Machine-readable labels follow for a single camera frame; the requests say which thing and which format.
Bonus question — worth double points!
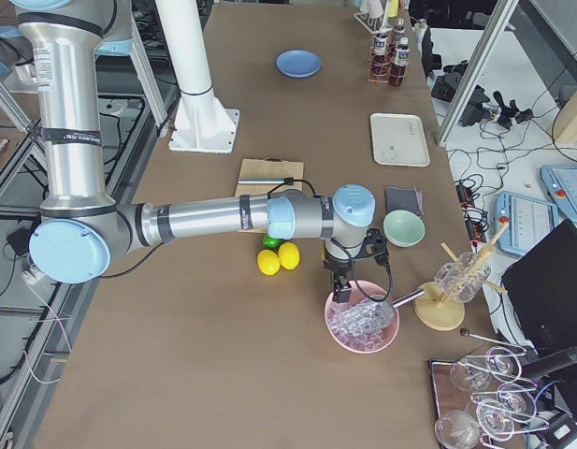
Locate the grey folded cloth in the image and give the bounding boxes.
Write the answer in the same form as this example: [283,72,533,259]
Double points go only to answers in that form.
[385,187,424,217]

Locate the blue teach pendant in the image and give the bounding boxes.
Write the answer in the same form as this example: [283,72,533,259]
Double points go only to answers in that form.
[495,191,559,255]
[540,165,577,223]

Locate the dark labelled bottle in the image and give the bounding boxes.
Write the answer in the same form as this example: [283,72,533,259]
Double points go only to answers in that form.
[392,18,406,46]
[389,37,410,87]

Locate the cream rectangular tray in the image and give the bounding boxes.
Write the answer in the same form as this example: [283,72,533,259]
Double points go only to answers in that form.
[370,112,430,167]

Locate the copper wire bottle rack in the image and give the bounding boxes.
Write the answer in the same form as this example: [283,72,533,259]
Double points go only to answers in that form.
[368,28,411,87]

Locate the clear glass mug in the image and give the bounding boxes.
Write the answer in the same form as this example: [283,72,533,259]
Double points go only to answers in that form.
[434,253,491,303]

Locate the wooden mug tree stand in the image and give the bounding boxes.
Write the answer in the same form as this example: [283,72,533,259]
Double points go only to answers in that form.
[413,223,508,331]

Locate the blue plate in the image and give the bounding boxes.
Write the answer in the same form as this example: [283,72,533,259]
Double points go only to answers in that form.
[275,50,322,79]

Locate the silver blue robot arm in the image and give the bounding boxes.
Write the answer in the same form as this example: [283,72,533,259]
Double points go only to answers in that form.
[16,1,386,303]

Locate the clear plastic ice cubes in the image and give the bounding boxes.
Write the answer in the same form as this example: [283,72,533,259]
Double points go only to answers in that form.
[326,295,397,353]

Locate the black laptop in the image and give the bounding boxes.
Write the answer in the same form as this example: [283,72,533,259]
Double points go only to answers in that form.
[502,219,577,350]

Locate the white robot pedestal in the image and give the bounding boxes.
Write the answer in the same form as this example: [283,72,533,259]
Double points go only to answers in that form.
[156,0,239,154]

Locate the steel muddler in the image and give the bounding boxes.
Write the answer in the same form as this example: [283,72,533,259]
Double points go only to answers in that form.
[238,177,289,185]

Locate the green lime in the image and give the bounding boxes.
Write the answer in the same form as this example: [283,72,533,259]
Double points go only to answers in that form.
[262,234,284,250]

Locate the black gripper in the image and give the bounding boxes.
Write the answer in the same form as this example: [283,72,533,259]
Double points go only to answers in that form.
[322,239,358,302]

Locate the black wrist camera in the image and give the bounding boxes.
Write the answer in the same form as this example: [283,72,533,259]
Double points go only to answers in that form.
[354,228,389,268]

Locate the pink bowl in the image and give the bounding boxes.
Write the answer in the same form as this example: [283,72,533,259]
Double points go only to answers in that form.
[325,281,399,354]

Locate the wire wine glass rack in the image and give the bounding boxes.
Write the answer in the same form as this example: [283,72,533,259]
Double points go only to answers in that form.
[428,328,549,448]

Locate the mint green bowl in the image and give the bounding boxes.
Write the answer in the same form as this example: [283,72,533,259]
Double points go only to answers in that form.
[383,210,426,248]

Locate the metal ice scoop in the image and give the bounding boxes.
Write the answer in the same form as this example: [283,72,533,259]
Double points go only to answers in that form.
[330,289,424,337]

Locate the yellow lemon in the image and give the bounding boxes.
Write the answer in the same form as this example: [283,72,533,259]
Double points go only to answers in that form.
[278,241,300,270]
[256,249,281,276]

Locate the wooden cutting board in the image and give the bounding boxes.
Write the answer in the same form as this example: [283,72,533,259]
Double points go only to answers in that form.
[234,158,304,234]

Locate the dark bottle white label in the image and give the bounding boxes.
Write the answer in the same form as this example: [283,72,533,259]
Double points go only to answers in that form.
[369,27,391,77]

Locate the clear wine glass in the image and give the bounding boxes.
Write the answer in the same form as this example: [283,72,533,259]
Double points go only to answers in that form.
[450,357,492,392]
[476,398,514,442]
[434,410,480,449]

